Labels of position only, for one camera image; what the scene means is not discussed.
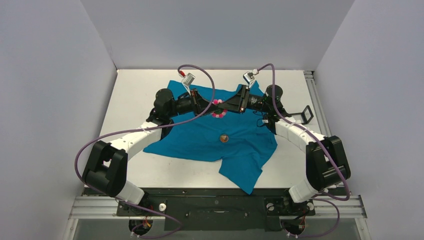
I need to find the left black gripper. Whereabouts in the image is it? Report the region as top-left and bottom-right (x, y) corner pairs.
(167, 88), (220, 119)

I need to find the blue t-shirt garment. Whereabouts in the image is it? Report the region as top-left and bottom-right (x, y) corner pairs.
(143, 80), (278, 195)

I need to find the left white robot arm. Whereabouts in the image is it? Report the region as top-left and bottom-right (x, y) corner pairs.
(82, 88), (220, 215)

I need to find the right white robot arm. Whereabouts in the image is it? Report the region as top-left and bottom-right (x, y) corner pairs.
(212, 85), (351, 214)

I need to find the orange print on shirt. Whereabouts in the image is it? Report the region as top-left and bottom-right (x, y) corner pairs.
(219, 134), (229, 143)

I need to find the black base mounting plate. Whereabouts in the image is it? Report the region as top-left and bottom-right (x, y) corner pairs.
(82, 187), (349, 232)

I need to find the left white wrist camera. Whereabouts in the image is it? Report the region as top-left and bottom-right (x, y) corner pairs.
(181, 73), (196, 95)

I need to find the black square frame stand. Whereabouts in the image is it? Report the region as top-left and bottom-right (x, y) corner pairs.
(290, 105), (314, 125)

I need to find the aluminium side rail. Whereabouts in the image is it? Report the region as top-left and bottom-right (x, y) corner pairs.
(303, 70), (332, 137)

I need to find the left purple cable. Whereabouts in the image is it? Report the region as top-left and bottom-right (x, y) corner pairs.
(74, 64), (216, 240)

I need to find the purple cable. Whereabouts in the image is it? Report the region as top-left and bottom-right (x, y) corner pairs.
(256, 63), (351, 239)
(74, 64), (216, 240)

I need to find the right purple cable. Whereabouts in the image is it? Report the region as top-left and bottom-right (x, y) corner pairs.
(256, 63), (351, 239)

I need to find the aluminium front rail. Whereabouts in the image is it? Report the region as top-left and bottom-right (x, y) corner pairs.
(69, 195), (367, 220)

